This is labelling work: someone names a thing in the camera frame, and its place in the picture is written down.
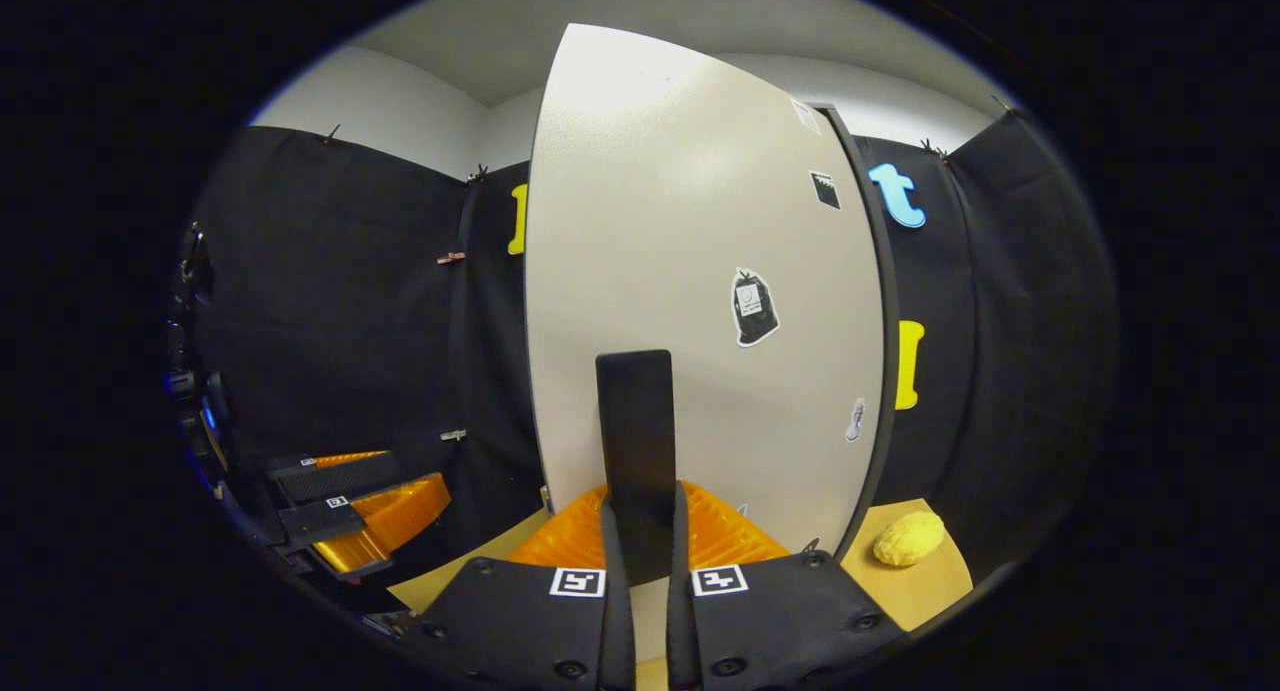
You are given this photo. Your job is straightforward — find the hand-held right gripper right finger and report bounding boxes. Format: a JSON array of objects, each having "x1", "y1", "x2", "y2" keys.
[{"x1": 665, "y1": 479, "x2": 906, "y2": 691}]

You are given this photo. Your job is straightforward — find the dark grey cabinet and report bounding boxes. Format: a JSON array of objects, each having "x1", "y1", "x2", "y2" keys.
[{"x1": 808, "y1": 101, "x2": 901, "y2": 562}]

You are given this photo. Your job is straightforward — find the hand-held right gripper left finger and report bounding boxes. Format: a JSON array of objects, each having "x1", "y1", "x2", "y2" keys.
[{"x1": 408, "y1": 481, "x2": 638, "y2": 691}]

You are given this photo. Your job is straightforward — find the beige cabinet door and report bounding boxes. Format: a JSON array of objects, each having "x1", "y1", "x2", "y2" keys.
[{"x1": 525, "y1": 23, "x2": 887, "y2": 664}]

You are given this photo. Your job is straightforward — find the black backdrop cloth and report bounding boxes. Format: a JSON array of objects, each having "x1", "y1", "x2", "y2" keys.
[{"x1": 185, "y1": 106, "x2": 1119, "y2": 612}]

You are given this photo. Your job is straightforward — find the black door handle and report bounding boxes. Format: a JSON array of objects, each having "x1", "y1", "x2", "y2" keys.
[{"x1": 596, "y1": 349, "x2": 678, "y2": 584}]

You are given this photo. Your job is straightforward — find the yellow lumpy sponge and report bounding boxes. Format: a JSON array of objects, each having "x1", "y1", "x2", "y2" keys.
[{"x1": 873, "y1": 511, "x2": 946, "y2": 568}]

